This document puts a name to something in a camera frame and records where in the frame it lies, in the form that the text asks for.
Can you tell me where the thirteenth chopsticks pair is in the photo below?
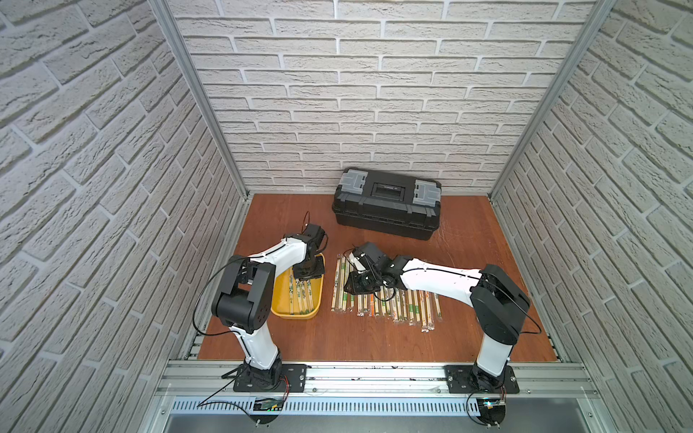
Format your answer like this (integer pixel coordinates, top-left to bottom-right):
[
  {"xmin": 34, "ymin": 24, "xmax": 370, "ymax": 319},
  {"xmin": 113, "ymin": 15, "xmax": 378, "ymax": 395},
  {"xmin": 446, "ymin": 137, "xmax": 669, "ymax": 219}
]
[{"xmin": 331, "ymin": 254, "xmax": 343, "ymax": 312}]

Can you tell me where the yellow plastic storage box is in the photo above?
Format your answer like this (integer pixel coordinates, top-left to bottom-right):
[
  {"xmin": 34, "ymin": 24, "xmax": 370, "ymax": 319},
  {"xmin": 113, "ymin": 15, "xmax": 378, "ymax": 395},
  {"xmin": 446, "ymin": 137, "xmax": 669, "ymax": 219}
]
[{"xmin": 272, "ymin": 254, "xmax": 325, "ymax": 320}]

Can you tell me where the green panda chopsticks pair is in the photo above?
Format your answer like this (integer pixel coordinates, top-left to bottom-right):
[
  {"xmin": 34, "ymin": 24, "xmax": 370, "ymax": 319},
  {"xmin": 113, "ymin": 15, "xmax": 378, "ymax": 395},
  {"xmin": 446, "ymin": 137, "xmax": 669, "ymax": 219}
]
[{"xmin": 433, "ymin": 293, "xmax": 443, "ymax": 322}]

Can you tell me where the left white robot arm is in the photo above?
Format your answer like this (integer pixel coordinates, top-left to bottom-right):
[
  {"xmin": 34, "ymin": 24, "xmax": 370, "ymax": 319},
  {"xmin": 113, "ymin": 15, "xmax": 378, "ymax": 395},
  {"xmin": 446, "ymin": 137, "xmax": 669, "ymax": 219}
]
[{"xmin": 211, "ymin": 235, "xmax": 324, "ymax": 382}]

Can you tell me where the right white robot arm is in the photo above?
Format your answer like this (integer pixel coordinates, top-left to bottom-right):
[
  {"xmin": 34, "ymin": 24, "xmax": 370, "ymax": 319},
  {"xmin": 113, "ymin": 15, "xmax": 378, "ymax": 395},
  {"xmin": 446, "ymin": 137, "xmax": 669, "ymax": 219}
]
[{"xmin": 345, "ymin": 254, "xmax": 531, "ymax": 393}]

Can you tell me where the black plastic toolbox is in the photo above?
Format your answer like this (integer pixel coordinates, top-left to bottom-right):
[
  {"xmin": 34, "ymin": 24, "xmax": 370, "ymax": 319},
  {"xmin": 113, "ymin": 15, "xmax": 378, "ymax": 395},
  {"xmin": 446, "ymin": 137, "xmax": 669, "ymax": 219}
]
[{"xmin": 332, "ymin": 168, "xmax": 442, "ymax": 240}]

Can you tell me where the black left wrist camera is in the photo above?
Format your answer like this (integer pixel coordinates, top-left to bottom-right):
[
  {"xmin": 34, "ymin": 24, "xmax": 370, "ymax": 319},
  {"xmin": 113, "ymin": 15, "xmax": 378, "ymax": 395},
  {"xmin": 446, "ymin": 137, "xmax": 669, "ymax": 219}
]
[{"xmin": 301, "ymin": 223, "xmax": 326, "ymax": 251}]

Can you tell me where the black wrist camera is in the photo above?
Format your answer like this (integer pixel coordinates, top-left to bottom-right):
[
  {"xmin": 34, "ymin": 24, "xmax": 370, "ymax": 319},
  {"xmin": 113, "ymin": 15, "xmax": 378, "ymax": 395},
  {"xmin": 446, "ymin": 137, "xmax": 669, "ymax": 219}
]
[
  {"xmin": 301, "ymin": 223, "xmax": 326, "ymax": 251},
  {"xmin": 349, "ymin": 242, "xmax": 392, "ymax": 272}
]

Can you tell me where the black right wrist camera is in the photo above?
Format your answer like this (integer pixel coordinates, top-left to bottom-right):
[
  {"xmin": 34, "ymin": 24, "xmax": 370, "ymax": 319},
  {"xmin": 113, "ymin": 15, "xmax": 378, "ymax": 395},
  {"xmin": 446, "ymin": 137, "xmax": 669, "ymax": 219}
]
[{"xmin": 349, "ymin": 242, "xmax": 392, "ymax": 272}]

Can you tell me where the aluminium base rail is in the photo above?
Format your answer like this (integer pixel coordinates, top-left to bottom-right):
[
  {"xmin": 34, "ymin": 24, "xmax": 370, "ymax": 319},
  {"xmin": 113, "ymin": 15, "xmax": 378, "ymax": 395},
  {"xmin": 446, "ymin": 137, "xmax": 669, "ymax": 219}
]
[{"xmin": 140, "ymin": 360, "xmax": 615, "ymax": 432}]

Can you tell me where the aluminium frame post left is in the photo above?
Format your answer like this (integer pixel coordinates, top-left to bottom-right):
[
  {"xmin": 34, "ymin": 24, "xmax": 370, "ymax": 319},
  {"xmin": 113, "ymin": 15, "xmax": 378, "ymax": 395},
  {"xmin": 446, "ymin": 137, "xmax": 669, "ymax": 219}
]
[{"xmin": 150, "ymin": 0, "xmax": 251, "ymax": 200}]

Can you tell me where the aluminium frame post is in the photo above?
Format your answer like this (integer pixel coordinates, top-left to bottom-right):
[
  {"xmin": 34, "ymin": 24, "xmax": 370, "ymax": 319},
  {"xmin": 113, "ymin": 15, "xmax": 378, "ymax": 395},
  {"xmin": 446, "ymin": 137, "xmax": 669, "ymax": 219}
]
[
  {"xmin": 488, "ymin": 0, "xmax": 616, "ymax": 205},
  {"xmin": 150, "ymin": 0, "xmax": 251, "ymax": 200}
]

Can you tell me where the aluminium frame post right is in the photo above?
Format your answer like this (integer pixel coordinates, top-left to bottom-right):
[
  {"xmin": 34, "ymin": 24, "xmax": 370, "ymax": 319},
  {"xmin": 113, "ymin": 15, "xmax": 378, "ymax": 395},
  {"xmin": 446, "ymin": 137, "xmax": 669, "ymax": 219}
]
[{"xmin": 488, "ymin": 0, "xmax": 616, "ymax": 205}]

